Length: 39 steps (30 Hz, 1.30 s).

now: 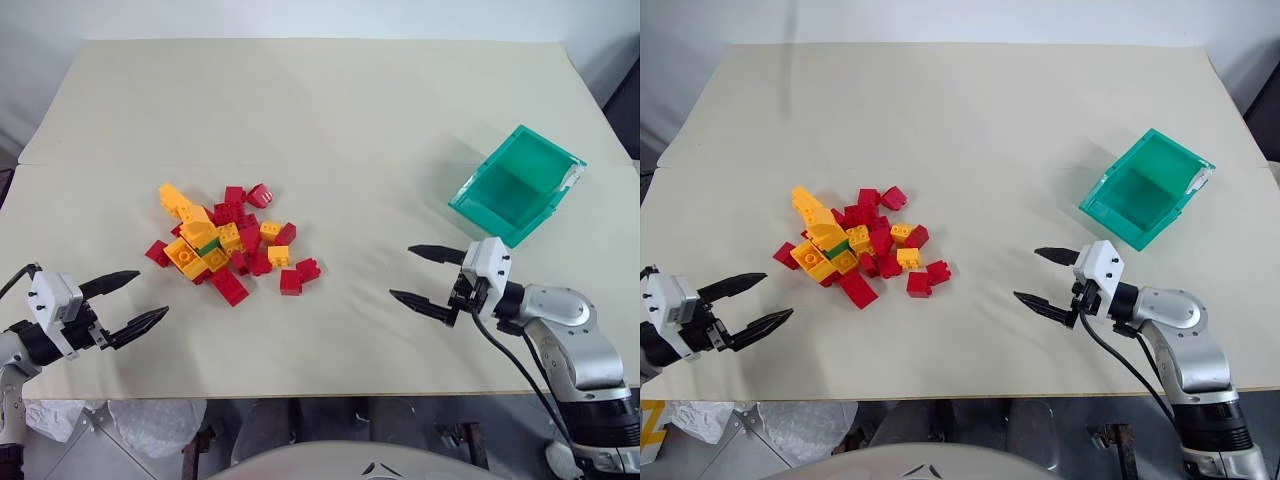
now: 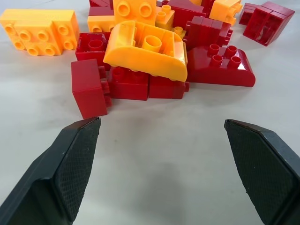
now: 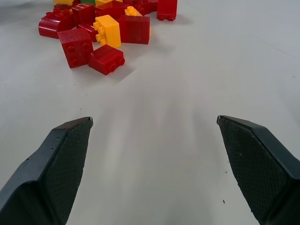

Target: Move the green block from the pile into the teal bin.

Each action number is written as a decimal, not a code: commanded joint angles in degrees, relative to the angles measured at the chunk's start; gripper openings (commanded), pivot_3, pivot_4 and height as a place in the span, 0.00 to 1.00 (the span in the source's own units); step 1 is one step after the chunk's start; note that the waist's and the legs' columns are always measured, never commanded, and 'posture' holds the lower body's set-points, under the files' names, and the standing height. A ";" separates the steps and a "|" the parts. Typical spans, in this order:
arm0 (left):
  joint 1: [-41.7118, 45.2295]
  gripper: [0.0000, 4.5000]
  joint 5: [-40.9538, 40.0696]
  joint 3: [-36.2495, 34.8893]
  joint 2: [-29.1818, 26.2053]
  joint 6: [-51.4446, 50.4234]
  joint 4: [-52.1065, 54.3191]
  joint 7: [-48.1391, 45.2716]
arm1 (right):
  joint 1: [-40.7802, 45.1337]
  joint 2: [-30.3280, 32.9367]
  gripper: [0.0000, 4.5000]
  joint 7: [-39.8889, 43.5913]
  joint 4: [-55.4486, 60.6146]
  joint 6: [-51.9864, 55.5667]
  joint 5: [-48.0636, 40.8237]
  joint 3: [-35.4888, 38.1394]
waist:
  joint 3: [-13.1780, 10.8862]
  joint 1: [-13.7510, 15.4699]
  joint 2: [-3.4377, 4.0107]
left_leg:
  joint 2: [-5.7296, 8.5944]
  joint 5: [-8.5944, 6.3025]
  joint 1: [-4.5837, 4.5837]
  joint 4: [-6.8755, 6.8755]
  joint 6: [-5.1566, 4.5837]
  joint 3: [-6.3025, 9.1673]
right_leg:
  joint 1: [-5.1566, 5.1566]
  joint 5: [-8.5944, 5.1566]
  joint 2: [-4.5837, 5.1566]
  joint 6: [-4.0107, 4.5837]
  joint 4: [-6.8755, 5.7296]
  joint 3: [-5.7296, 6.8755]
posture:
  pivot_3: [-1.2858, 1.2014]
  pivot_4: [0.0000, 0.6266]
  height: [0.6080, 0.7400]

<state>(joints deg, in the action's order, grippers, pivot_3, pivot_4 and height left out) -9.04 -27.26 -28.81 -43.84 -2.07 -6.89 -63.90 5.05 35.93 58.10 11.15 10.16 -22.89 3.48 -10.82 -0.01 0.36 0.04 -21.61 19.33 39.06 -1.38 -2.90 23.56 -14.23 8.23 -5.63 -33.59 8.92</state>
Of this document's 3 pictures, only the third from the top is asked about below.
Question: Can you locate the red rounded toy block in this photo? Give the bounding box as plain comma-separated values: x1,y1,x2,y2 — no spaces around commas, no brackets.
38,11,75,39

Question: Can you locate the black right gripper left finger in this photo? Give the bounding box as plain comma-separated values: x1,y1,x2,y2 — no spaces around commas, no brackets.
0,116,94,225

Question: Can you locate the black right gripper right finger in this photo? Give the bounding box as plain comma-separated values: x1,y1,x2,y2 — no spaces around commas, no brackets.
216,115,300,225

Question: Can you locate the red toy building block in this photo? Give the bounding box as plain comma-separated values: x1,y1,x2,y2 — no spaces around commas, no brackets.
88,44,126,76
71,3,96,27
57,29,94,69
94,1,130,21
157,0,178,21
76,22,100,43
117,15,151,45
52,3,74,15

